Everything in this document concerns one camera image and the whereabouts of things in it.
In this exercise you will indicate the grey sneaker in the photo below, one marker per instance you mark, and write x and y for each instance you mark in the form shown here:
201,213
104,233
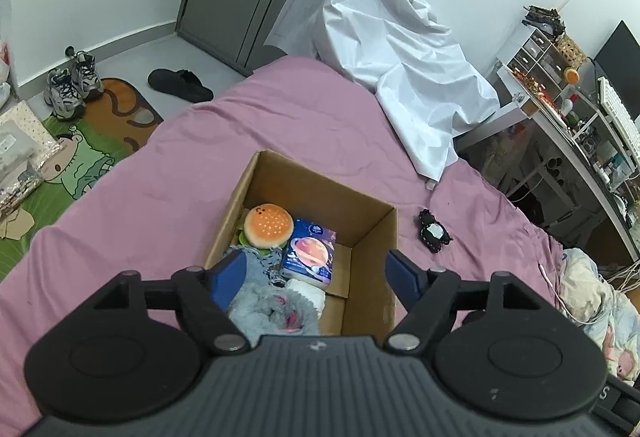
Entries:
62,94
87,74

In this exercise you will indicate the dark toy model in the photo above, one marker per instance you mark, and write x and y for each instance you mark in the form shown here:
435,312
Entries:
544,19

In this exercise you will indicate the blue planet print box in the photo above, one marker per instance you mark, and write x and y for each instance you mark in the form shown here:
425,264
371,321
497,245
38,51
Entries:
307,252

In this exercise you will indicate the black slipper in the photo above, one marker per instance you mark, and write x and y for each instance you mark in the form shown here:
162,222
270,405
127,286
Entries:
180,86

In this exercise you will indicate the orange plush ball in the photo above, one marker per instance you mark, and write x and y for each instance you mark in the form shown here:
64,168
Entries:
572,76

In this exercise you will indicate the black monitor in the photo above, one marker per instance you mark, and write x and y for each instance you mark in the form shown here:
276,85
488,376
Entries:
620,62

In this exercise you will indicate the cartoon floor mat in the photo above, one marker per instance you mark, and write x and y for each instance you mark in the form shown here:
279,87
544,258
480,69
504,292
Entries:
90,157

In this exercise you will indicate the grey fluffy plush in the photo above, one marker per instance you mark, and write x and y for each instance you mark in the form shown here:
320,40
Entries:
260,312

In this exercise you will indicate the brown cardboard box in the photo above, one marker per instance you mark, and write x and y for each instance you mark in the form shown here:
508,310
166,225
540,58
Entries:
325,187

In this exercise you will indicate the small black plush toy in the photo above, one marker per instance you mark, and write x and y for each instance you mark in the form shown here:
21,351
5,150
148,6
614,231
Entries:
432,232

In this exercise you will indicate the white desk with dark top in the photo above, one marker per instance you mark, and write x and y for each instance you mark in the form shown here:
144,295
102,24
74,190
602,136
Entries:
575,157

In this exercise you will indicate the wicker basket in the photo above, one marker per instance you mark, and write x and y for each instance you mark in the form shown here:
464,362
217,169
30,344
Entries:
571,51

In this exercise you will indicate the pink bed sheet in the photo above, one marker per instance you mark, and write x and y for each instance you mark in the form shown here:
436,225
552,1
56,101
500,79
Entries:
175,157

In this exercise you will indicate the white keyboard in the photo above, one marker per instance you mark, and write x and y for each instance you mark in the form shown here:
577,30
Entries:
620,117

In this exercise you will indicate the pastel printed quilt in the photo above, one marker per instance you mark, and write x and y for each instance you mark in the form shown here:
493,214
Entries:
590,297

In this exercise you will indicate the blue knitted cloth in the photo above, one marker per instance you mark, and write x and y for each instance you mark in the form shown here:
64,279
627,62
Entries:
270,264

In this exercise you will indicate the white cover cloth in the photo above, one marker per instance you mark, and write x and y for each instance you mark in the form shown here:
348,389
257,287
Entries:
390,42

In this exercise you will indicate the burger plush toy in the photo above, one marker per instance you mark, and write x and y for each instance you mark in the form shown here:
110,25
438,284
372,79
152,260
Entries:
267,224

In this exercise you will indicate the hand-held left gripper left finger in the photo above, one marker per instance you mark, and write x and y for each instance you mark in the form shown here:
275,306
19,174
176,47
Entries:
227,274

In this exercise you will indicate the patterned gift bag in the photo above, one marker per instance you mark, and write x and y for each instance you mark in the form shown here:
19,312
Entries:
25,142

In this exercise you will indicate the grey drawer organizer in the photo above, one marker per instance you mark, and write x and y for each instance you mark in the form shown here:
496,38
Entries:
535,57

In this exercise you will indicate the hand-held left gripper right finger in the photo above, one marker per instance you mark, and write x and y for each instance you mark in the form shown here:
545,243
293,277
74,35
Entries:
402,274

